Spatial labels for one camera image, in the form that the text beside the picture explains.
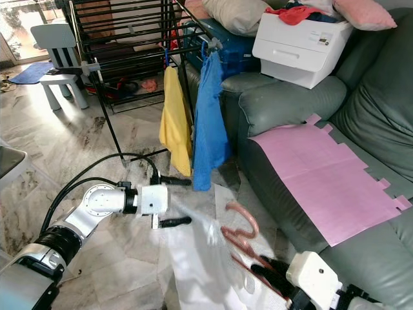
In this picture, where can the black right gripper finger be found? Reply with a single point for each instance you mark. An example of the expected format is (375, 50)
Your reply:
(268, 280)
(277, 266)

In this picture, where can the pink plastic hanger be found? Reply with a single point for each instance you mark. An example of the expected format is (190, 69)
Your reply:
(256, 225)

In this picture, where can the white garment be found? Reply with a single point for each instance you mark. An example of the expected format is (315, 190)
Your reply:
(200, 265)

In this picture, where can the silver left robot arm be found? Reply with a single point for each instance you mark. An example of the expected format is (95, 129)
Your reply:
(77, 226)

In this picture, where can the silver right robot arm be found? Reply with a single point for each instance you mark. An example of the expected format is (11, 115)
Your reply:
(368, 298)

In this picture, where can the blue plastic hanger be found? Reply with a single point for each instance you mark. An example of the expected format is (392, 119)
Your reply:
(170, 58)

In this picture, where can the yellow garment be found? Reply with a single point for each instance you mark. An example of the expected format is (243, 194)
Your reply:
(177, 129)

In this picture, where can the blue garment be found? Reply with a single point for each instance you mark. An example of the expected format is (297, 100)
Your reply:
(210, 123)

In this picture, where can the black metal drying rack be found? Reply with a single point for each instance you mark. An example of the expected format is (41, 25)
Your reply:
(115, 119)

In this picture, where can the pink foam mat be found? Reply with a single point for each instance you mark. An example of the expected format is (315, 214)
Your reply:
(329, 174)

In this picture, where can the grey-green sofa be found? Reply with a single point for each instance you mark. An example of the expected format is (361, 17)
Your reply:
(297, 103)

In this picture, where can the blue suitcase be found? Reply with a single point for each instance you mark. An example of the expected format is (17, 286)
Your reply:
(232, 45)

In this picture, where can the grey folding chair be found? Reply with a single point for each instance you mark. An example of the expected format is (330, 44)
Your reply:
(10, 161)

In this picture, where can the beige pillow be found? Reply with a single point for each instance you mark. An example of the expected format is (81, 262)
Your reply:
(232, 14)

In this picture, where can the blue floor mat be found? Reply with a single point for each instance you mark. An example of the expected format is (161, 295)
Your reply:
(32, 72)

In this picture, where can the white storage box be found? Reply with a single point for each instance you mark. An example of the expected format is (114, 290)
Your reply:
(300, 48)

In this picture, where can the white slatted child chair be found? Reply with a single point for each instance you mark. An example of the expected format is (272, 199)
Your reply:
(58, 39)

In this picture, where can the red garment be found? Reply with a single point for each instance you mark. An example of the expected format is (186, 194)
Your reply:
(293, 13)

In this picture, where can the pink pillow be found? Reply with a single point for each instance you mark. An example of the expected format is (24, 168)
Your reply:
(364, 13)

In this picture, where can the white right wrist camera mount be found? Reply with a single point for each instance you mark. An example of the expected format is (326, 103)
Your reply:
(313, 278)

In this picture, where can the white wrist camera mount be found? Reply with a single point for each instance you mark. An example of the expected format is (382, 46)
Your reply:
(155, 199)
(313, 278)

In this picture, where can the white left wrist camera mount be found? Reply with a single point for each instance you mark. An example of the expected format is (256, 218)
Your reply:
(155, 199)

